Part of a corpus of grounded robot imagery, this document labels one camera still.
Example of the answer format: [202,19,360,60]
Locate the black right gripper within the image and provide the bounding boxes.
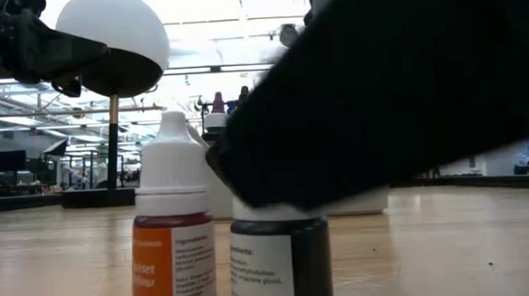
[419,0,529,175]

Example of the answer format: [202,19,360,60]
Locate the large purple-capped coloring bottle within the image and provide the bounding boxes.
[200,91,230,143]

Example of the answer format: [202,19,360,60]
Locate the small dark white-labelled coloring bottle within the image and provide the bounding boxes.
[225,192,335,296]

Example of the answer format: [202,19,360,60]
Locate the small sunset yellow coloring bottle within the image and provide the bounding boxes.
[121,109,218,296]

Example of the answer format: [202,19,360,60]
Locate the white globe table lamp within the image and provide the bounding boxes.
[50,0,179,210]

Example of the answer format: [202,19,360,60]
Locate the white plastic storage bin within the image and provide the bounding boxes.
[184,111,391,225]

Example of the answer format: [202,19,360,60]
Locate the black computer monitor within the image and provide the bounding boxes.
[0,149,28,174]

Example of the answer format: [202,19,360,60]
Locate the black ceiling cord reel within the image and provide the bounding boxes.
[277,22,301,49]

